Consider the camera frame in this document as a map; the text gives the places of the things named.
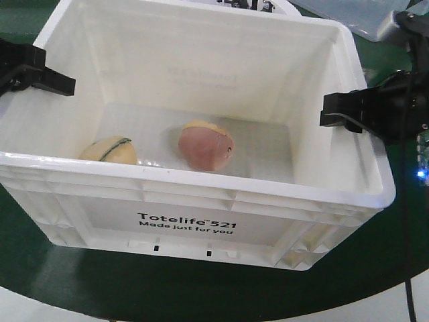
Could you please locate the pink plush egg toy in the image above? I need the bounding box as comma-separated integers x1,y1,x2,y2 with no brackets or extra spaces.
178,119,235,171

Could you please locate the clear plastic bin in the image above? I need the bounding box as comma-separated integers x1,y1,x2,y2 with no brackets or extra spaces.
292,0,428,42

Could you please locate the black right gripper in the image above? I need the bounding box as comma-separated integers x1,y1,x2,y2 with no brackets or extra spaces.
319,11,428,144

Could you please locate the black cable right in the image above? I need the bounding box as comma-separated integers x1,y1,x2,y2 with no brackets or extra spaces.
400,80,418,322

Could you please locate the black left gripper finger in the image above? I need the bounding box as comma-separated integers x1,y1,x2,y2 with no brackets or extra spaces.
1,39,76,97

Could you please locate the yellow plush egg toy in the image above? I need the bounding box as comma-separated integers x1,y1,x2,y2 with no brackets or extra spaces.
78,136,137,165

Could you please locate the white plastic tote box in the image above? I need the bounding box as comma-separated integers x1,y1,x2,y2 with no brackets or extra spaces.
1,1,395,270

